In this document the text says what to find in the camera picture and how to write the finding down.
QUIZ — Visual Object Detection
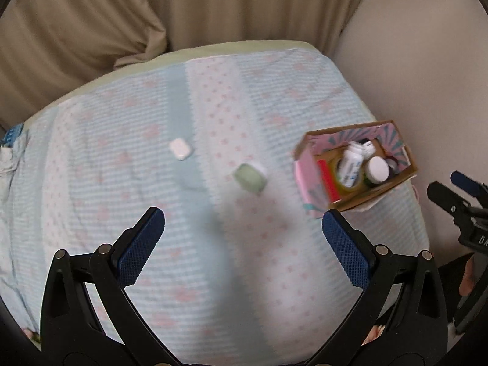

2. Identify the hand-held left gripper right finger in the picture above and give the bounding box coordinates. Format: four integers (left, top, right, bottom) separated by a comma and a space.
309, 208, 448, 366

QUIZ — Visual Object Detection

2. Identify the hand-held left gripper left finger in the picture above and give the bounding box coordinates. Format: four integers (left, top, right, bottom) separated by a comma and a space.
40, 206, 180, 366

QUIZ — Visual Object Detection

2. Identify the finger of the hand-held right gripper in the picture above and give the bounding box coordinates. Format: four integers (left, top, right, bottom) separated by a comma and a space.
450, 171, 488, 199
426, 182, 473, 220

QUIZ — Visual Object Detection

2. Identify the yellow tape roll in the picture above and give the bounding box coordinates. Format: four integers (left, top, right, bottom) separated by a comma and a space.
331, 156, 363, 196

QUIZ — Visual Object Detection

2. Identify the red and white box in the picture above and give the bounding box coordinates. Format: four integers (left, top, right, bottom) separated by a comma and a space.
318, 160, 343, 203

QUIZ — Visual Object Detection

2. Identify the white lid green jar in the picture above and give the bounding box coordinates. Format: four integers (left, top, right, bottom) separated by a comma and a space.
364, 156, 390, 188

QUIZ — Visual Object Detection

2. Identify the pink patterned cardboard box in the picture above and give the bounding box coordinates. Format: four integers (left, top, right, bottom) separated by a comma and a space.
293, 121, 419, 218

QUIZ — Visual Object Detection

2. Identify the white plastic bottle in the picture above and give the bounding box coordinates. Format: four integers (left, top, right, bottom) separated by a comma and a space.
336, 141, 376, 189

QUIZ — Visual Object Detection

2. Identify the pale green jar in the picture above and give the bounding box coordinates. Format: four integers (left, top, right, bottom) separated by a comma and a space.
232, 163, 267, 195

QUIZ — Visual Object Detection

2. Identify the person's right hand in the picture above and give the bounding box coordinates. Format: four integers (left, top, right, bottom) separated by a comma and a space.
459, 255, 475, 298

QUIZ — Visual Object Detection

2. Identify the blue checked pink-heart blanket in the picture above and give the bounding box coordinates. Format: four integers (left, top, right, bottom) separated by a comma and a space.
0, 48, 431, 366

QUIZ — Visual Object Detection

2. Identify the blue checked cloth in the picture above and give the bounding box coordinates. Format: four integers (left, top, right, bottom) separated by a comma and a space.
0, 124, 26, 149

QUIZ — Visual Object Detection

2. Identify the pale green mattress sheet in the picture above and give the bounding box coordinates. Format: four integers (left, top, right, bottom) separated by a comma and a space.
23, 39, 325, 123

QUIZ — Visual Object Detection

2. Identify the beige curtain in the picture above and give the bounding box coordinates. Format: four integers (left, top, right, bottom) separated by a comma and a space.
114, 0, 367, 70
0, 0, 169, 130

